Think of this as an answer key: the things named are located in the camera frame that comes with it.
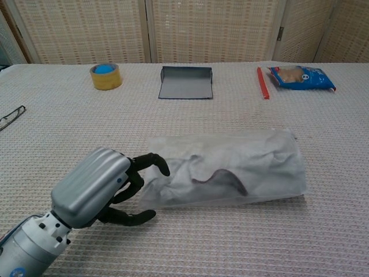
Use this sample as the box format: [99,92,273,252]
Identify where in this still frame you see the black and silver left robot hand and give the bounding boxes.
[51,147,171,229]

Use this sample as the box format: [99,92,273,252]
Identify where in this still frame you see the transparent plastic bag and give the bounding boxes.
[138,128,308,210]

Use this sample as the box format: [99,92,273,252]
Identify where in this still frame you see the grey garment with dark trim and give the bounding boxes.
[160,129,306,204]

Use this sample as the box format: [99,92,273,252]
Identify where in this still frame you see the blue snack packet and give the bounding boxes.
[266,65,337,93]

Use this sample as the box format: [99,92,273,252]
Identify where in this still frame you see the yellow packing tape roll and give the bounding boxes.
[89,63,123,91]

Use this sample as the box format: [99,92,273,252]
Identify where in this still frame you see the black-rimmed eyeglasses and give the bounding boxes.
[0,105,27,132]

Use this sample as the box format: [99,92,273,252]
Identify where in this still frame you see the grey open box tray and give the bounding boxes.
[157,66,214,100]

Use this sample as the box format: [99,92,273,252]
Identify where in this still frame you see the white waffle-weave tablecloth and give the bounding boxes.
[0,62,369,277]

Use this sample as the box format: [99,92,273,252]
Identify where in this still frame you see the woven folding screen panel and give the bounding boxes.
[0,0,32,66]
[145,0,286,64]
[272,0,338,63]
[5,0,150,65]
[314,0,369,63]

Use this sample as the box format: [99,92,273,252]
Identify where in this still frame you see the red plastic stick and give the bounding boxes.
[257,67,270,100]

